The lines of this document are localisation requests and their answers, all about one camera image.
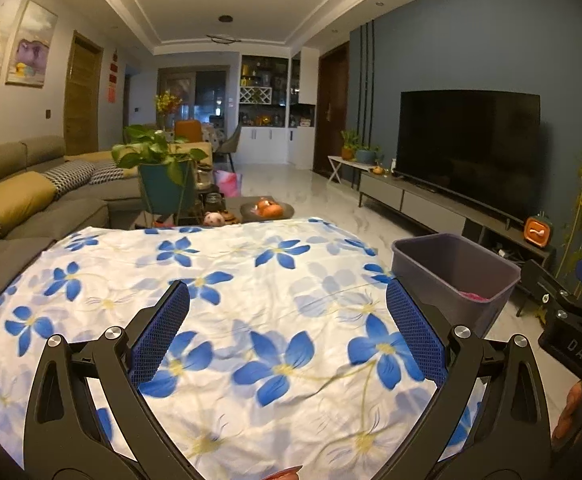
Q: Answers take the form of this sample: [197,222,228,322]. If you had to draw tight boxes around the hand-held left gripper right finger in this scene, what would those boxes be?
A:
[378,277,557,480]

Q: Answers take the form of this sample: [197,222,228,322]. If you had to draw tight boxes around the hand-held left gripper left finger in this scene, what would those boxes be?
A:
[23,280,196,480]

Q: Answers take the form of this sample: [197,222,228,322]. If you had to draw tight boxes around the purple plastic bin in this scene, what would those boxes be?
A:
[391,232,522,341]

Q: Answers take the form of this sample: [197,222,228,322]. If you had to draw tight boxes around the person's right hand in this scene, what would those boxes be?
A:
[551,381,582,441]

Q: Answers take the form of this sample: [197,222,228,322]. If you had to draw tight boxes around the orange speaker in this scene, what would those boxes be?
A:
[524,212,552,248]

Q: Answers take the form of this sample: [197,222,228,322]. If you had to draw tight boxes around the white blue floral tablecloth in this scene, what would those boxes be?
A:
[0,216,492,480]

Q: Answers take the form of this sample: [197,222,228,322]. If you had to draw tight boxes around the grey television cabinet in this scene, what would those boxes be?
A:
[358,172,557,271]

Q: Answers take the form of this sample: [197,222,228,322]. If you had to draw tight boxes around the flat screen television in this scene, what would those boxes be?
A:
[400,91,541,223]

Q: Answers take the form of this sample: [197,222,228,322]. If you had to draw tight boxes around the teal planter gold stand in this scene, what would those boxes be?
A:
[138,160,197,226]

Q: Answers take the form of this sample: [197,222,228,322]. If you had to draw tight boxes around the dark coffee table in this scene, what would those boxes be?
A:
[131,185,297,231]

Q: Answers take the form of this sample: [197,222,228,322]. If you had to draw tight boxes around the grey sofa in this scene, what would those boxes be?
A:
[0,135,144,311]

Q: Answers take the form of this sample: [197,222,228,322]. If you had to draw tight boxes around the small patterned cushion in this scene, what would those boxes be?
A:
[90,165,126,185]

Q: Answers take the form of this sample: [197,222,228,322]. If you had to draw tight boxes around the grey fruit bowl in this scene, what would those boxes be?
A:
[240,200,297,220]

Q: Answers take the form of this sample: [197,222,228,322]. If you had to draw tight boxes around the diamond pattern cushion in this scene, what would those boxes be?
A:
[45,160,96,201]

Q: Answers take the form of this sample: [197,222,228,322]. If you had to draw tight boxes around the green pothos plant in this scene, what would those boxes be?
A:
[111,125,212,186]

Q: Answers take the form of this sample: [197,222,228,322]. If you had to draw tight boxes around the white folding side table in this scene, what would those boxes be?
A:
[327,155,367,184]

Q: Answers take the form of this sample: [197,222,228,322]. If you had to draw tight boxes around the plant in orange pot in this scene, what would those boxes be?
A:
[340,130,359,161]

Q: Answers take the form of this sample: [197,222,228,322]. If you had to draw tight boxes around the yellow cushion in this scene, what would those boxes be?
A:
[0,171,58,226]

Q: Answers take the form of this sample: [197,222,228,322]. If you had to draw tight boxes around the grey dining chair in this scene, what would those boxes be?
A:
[219,124,243,163]

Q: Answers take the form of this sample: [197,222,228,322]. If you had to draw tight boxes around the orange chair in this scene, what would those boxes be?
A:
[173,120,203,143]

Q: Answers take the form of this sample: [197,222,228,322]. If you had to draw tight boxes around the white display cabinet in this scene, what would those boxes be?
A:
[238,52,317,171]

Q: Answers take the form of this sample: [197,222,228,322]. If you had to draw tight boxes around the yellow flowers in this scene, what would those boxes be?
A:
[155,91,182,116]

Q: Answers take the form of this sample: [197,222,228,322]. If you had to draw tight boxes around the dark wooden door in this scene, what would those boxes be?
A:
[313,41,350,173]

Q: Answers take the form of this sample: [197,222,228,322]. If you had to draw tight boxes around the light wooden door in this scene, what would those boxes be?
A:
[65,30,104,156]

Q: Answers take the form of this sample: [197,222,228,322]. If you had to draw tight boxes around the purple abstract painting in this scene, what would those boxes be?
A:
[5,0,59,87]

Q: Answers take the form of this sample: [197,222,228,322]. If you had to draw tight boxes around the red wall decoration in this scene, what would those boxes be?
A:
[108,47,120,103]

